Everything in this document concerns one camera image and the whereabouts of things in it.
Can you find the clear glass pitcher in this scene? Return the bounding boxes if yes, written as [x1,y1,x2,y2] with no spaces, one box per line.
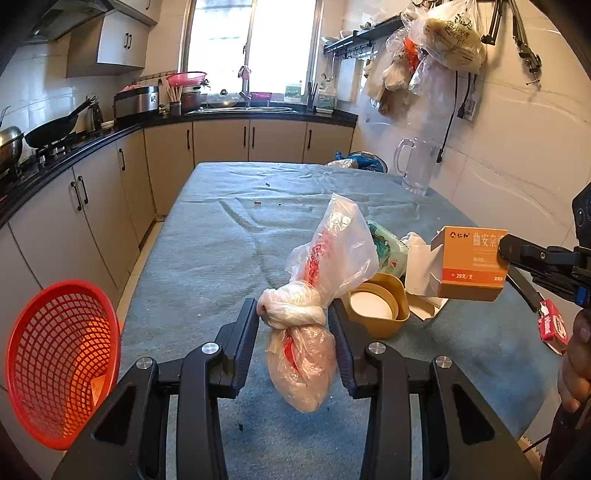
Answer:
[394,137,444,195]

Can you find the pink plastic strainer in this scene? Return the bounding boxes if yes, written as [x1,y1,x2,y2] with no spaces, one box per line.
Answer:
[166,71,208,89]

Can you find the orange cardboard box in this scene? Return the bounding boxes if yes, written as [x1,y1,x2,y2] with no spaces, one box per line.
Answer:
[431,225,509,302]

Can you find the person's right hand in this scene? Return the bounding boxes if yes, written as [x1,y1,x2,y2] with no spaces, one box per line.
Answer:
[556,308,591,413]

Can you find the white opened paper carton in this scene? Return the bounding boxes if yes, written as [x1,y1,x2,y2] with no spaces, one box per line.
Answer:
[405,244,448,319]

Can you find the silver rice cooker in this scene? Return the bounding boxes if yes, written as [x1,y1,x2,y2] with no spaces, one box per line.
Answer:
[113,85,161,121]

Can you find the beige base cabinets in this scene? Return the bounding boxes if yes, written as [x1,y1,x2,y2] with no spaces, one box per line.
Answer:
[0,117,356,402]

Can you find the green white snack packet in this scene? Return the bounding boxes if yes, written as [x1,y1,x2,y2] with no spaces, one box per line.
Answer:
[367,220,409,278]

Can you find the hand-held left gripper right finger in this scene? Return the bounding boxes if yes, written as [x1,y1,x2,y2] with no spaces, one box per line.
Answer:
[328,299,539,480]

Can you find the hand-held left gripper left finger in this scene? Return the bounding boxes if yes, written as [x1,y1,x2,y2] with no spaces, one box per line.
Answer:
[51,298,260,480]

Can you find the gas stove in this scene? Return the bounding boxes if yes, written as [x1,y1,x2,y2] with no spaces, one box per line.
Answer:
[0,129,114,185]

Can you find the beige wall cabinets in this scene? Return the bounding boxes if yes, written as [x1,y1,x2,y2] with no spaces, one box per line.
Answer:
[66,0,160,78]

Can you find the black wok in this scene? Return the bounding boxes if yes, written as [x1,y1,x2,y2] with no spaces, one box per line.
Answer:
[24,95,98,148]

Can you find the black kitchen countertop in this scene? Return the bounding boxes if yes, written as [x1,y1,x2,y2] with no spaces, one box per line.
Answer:
[0,108,358,227]

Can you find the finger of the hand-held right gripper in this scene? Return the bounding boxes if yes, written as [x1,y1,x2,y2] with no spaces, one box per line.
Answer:
[505,268,542,313]
[498,234,555,271]

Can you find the knotted clear plastic bag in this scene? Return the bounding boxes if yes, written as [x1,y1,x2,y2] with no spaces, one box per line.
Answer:
[256,193,380,414]

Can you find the small red box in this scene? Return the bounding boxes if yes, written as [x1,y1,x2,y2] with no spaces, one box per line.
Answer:
[539,299,571,355]

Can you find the black power cable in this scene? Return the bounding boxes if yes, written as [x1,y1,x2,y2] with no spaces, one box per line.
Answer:
[436,71,462,163]

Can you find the pan with glass lid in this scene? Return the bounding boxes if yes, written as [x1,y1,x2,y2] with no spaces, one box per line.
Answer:
[205,90,241,109]

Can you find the kitchen window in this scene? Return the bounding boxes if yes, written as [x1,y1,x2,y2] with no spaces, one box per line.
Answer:
[182,0,324,93]

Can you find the blue plastic bag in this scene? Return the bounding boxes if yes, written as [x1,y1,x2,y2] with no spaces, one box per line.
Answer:
[347,152,386,172]

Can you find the hanging red print plastic bag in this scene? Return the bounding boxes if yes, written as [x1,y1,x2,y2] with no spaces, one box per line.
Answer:
[385,28,458,116]

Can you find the range hood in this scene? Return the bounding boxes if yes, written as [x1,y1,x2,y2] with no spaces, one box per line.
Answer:
[28,0,114,42]

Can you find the red plastic mesh basket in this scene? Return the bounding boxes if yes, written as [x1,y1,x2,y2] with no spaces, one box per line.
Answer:
[6,279,122,450]

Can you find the black wall rack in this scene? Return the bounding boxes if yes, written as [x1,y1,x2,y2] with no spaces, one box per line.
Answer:
[323,14,407,61]

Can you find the hanging bag with bread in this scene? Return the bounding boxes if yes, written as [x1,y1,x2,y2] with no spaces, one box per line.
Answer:
[401,0,488,72]

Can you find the steel pot with lid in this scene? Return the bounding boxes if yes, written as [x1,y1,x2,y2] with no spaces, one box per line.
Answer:
[0,126,25,171]

